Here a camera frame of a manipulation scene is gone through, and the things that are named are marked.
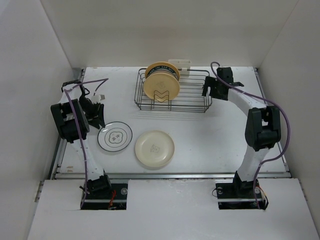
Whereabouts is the cream shallow plate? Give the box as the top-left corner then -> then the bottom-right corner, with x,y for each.
134,130 -> 175,168

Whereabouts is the white plate green rim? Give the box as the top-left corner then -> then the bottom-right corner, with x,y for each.
97,121 -> 133,153

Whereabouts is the yellow shallow plate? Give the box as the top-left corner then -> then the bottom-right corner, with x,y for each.
143,72 -> 180,102

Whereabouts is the aluminium table edge rail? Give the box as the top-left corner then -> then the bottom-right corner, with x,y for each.
49,67 -> 292,181

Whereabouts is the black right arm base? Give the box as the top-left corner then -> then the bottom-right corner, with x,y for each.
215,182 -> 269,210

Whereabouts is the white plastic cutlery holder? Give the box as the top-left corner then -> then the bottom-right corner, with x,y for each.
168,59 -> 192,76

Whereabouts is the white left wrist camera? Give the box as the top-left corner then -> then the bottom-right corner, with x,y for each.
91,94 -> 106,104

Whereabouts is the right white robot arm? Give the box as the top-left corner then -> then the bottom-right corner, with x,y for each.
202,67 -> 281,197

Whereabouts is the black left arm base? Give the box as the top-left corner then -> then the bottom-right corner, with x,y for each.
80,179 -> 129,211

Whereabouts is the grey wire dish rack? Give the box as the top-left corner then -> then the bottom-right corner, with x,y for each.
134,68 -> 212,113

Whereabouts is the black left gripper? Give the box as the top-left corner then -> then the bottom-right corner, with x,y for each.
78,95 -> 105,129

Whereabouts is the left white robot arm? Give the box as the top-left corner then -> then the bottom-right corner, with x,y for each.
50,80 -> 112,199

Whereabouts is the white plate dark patterned rim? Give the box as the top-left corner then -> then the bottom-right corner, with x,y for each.
146,65 -> 178,78

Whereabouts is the yellow rear plate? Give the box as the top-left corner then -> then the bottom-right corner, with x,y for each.
144,61 -> 180,81

